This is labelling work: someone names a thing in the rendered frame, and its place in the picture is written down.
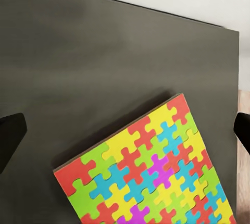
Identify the jigsaw puzzle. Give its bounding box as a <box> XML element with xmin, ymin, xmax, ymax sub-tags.
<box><xmin>53</xmin><ymin>93</ymin><xmax>236</xmax><ymax>224</ymax></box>

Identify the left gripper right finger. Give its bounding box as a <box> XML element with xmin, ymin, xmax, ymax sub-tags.
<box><xmin>233</xmin><ymin>112</ymin><xmax>250</xmax><ymax>154</ymax></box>

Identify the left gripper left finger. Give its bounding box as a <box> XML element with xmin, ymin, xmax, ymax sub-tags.
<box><xmin>0</xmin><ymin>113</ymin><xmax>27</xmax><ymax>175</ymax></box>

